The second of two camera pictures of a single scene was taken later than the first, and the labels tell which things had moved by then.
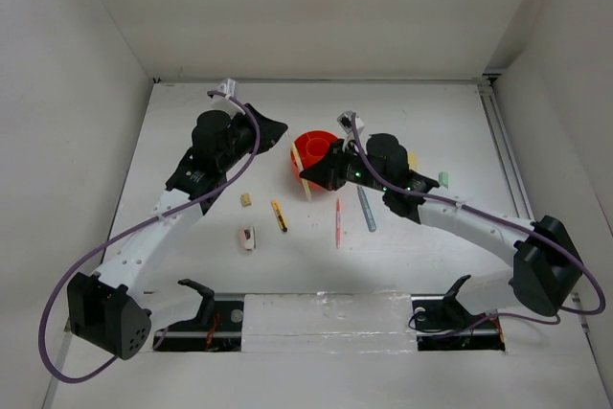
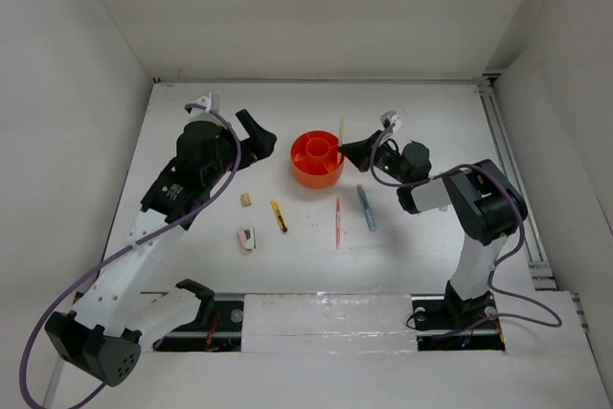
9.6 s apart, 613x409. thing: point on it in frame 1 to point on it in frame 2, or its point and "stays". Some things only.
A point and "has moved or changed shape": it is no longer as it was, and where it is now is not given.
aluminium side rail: (508, 153) stays
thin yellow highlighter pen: (300, 168) has moved or changed shape
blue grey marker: (367, 209) stays
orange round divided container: (311, 147) stays
